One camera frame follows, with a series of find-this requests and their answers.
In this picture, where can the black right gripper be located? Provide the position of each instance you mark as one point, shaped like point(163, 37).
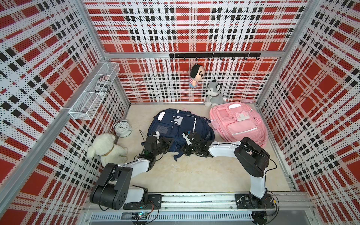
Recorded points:
point(186, 150)

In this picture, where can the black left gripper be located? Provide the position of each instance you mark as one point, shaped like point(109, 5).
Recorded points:
point(165, 140)

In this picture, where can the navy blue backpack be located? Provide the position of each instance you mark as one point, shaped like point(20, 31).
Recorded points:
point(173, 123)

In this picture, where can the pink school backpack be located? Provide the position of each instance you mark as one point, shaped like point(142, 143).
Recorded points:
point(236, 120)

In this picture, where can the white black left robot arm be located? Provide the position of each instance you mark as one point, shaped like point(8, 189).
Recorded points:
point(113, 189)

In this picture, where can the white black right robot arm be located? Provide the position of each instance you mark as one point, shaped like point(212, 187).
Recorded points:
point(253, 158)

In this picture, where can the white alarm clock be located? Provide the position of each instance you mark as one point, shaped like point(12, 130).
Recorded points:
point(122, 129)

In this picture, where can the cream teddy bear plush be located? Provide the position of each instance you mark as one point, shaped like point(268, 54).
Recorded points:
point(104, 146)

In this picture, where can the grey white husky plush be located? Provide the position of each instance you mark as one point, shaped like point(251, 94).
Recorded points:
point(213, 95)

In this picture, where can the green circuit board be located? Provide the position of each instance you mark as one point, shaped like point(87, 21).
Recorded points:
point(134, 215)

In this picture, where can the cartoon boy doll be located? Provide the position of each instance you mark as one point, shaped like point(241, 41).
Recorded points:
point(197, 73)

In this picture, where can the striped can on shelf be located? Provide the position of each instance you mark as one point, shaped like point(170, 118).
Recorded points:
point(102, 85)

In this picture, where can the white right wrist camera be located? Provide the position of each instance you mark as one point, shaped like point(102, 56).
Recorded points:
point(185, 136)

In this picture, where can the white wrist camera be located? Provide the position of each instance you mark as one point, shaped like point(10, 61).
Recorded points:
point(156, 134)
point(185, 136)

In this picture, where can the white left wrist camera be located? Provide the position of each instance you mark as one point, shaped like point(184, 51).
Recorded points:
point(156, 134)

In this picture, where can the white wire mesh shelf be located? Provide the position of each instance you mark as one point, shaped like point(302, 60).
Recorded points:
point(89, 102)

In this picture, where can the black wall hook rail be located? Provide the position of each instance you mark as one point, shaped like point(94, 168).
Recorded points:
point(244, 55)

